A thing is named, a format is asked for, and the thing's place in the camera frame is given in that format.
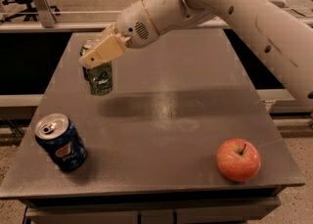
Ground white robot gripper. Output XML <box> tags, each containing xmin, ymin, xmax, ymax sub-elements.
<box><xmin>79</xmin><ymin>0</ymin><xmax>159</xmax><ymax>69</ymax></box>

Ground green soda can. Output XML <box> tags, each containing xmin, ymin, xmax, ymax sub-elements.
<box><xmin>79</xmin><ymin>39</ymin><xmax>113</xmax><ymax>97</ymax></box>

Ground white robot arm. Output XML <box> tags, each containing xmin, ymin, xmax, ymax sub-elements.
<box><xmin>80</xmin><ymin>0</ymin><xmax>313</xmax><ymax>110</ymax></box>

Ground blue pepsi can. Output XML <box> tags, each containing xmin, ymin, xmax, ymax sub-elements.
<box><xmin>35</xmin><ymin>113</ymin><xmax>87</xmax><ymax>171</ymax></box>

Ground red apple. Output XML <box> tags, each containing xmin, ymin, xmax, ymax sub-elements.
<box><xmin>216</xmin><ymin>138</ymin><xmax>261</xmax><ymax>182</ymax></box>

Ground grey table drawer front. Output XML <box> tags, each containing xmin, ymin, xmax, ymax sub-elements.
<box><xmin>24</xmin><ymin>197</ymin><xmax>281</xmax><ymax>224</ymax></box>

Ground left metal rail bracket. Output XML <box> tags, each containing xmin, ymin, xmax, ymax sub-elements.
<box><xmin>33</xmin><ymin>0</ymin><xmax>56</xmax><ymax>28</ymax></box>

